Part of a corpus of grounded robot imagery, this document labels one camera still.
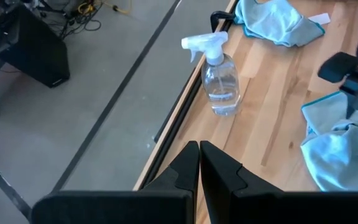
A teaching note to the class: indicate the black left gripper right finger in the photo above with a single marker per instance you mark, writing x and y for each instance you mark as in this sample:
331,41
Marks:
259,208

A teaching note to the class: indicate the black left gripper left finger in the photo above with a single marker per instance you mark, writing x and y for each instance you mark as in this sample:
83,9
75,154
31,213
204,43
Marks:
154,205

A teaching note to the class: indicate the light blue microfiber towel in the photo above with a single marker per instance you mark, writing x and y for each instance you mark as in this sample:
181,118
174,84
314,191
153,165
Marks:
337,155
275,25

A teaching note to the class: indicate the black computer tower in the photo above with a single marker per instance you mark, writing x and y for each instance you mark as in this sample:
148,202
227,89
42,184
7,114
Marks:
36,53

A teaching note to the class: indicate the black aluminium table frame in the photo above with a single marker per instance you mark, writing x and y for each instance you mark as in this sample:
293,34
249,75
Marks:
217,15

